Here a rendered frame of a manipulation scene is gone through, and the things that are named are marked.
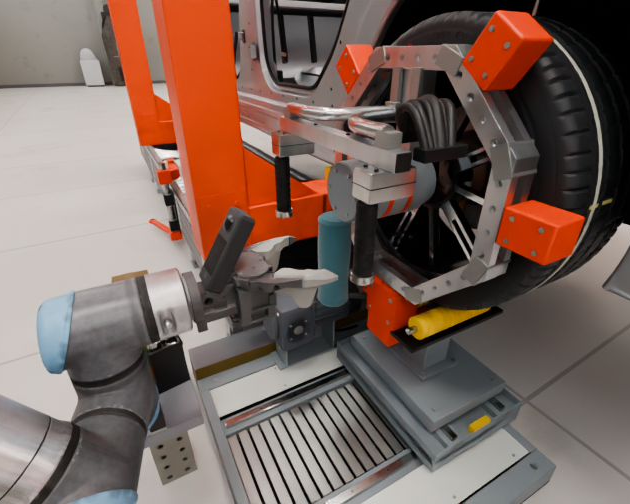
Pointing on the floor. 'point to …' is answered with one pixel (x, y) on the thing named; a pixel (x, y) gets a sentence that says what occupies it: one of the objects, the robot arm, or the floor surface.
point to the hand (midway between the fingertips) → (314, 251)
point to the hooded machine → (91, 69)
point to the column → (174, 457)
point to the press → (111, 47)
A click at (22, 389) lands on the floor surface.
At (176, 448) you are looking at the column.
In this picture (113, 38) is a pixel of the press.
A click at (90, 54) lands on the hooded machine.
